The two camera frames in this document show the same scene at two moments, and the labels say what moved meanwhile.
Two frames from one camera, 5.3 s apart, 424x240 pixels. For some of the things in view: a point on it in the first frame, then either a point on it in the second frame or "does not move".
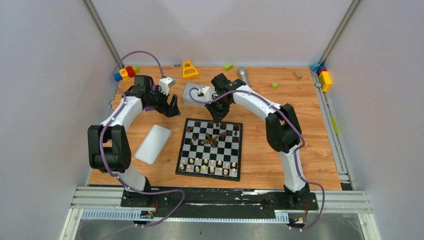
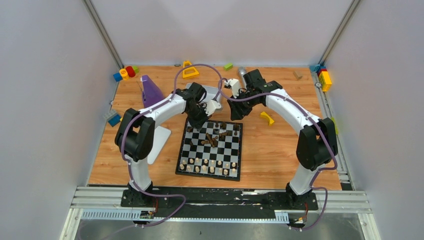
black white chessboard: [211, 150] does not move
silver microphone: [243, 75] does not move
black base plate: [218, 202] does not move
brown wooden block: [297, 74] does not move
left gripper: [164, 103] → [197, 116]
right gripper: [218, 116] → [238, 112]
